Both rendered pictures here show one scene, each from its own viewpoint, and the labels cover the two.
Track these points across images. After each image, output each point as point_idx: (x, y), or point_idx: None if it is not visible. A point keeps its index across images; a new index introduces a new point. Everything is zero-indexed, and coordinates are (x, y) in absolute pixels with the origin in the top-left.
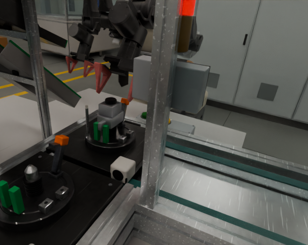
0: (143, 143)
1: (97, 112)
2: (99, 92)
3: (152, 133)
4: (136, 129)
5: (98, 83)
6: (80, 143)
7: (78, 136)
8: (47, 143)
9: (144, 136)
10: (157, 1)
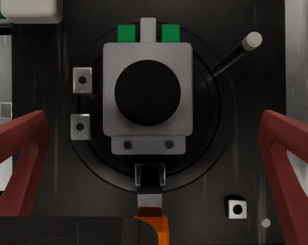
0: (48, 147)
1: None
2: (259, 140)
3: None
4: (110, 216)
5: (289, 123)
6: (215, 40)
7: (249, 71)
8: None
9: (63, 185)
10: None
